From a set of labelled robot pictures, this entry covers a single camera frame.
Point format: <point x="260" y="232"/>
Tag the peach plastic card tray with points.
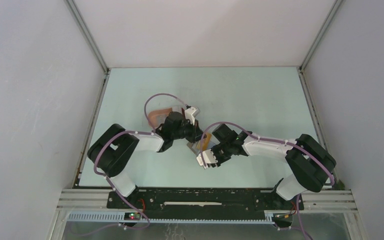
<point x="157" y="117"/>

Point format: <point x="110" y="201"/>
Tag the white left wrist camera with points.
<point x="190" y="114"/>

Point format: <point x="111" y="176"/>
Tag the taupe leather card holder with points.
<point x="196" y="149"/>

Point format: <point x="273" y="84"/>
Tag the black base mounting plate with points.
<point x="205" y="204"/>

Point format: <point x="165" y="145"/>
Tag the white cable duct strip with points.
<point x="119" y="217"/>

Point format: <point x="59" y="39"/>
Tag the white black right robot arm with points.
<point x="310" y="164"/>

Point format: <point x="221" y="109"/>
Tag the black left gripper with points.
<point x="196" y="132"/>

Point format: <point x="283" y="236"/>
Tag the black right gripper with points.
<point x="214" y="150"/>

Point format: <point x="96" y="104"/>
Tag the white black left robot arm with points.
<point x="112" y="151"/>

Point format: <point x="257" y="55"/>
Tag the aluminium frame rail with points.
<point x="83" y="199"/>

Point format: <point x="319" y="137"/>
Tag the orange credit card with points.
<point x="204" y="143"/>

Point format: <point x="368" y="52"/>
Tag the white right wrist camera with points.
<point x="207" y="159"/>

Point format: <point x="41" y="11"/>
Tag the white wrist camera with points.
<point x="190" y="114"/>
<point x="207" y="159"/>

